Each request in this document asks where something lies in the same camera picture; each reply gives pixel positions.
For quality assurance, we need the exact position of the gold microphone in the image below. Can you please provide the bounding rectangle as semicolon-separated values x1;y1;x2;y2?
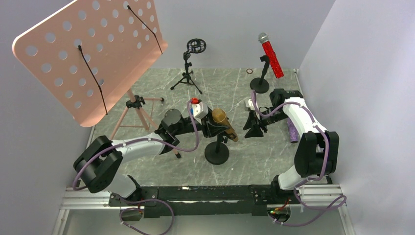
212;108;238;142

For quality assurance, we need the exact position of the black round mic stand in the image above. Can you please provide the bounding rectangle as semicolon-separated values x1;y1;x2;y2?
204;133;230;165
250;55;270;94

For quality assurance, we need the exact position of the red glitter microphone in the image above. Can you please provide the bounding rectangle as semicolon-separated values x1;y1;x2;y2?
258;32;284;79

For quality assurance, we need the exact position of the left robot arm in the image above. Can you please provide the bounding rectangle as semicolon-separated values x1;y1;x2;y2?
72;106;238;198

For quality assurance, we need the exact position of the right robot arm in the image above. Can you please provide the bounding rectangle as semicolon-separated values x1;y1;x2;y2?
243;89;339;190

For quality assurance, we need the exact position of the pink perforated music stand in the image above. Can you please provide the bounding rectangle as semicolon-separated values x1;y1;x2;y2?
9;0;167;149

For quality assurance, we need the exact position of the purple glitter microphone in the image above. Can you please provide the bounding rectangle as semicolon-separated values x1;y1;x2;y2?
287;118;299;143

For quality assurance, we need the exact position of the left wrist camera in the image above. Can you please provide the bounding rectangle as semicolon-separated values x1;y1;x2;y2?
190;97;208;118

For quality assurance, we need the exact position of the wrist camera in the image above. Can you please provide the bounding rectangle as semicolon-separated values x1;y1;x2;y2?
190;97;208;118
244;98;259;112

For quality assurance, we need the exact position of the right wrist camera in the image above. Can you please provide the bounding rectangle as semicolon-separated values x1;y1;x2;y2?
244;98;259;112

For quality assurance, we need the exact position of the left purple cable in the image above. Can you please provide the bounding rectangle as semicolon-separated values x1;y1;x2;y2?
71;99;199;235

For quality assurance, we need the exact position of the black tripod shock mount stand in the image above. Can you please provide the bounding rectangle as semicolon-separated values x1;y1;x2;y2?
170;38;207;94

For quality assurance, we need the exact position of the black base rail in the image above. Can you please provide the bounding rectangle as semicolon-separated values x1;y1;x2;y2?
109;183;297;218

